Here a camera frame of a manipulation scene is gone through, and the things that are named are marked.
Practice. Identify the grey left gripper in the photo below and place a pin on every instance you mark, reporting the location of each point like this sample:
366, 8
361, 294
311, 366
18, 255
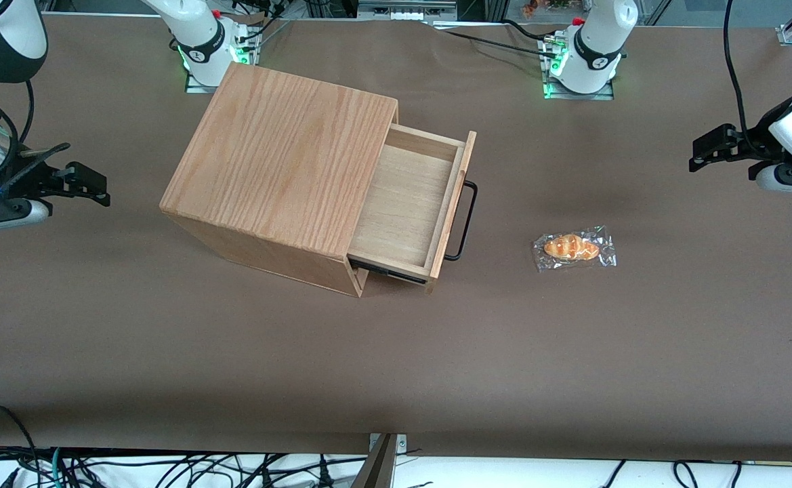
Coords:
742, 144

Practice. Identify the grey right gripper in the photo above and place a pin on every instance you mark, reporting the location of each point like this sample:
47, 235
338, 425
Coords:
28, 181

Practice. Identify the light wooden drawer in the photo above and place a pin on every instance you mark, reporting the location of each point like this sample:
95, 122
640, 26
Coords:
402, 203

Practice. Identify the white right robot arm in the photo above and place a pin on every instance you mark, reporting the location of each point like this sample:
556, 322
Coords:
196, 41

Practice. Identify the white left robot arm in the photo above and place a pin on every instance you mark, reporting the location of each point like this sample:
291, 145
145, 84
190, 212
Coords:
599, 41

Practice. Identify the light wooden drawer cabinet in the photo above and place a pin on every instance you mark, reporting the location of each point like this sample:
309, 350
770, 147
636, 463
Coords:
274, 156

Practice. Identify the bread roll in clear wrapper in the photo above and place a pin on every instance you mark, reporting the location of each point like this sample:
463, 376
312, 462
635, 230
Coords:
572, 248

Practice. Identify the colourful background items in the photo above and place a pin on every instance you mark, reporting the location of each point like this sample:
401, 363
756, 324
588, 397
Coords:
531, 8

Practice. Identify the grey metal background device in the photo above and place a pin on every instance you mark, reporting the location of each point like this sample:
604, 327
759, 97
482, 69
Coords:
406, 8

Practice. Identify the brown table cover sheet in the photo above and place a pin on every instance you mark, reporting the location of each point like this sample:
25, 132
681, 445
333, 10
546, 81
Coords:
436, 352

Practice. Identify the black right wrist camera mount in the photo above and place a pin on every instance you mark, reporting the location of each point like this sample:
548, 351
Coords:
9, 183

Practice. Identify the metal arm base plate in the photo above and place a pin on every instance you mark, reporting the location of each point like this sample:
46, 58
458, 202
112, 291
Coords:
602, 96
250, 57

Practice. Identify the metal edge clamp bracket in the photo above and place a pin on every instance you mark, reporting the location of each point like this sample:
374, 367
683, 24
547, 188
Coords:
401, 444

